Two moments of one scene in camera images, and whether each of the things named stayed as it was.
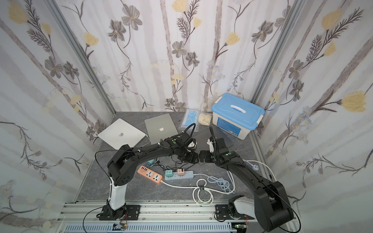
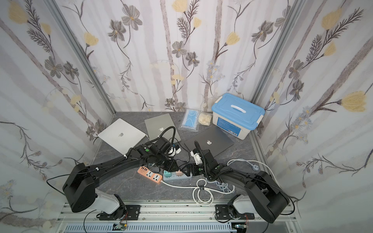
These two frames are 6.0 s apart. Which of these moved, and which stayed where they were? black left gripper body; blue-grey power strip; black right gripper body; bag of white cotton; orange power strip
Moved: black left gripper body; black right gripper body
Stayed: blue-grey power strip; orange power strip; bag of white cotton
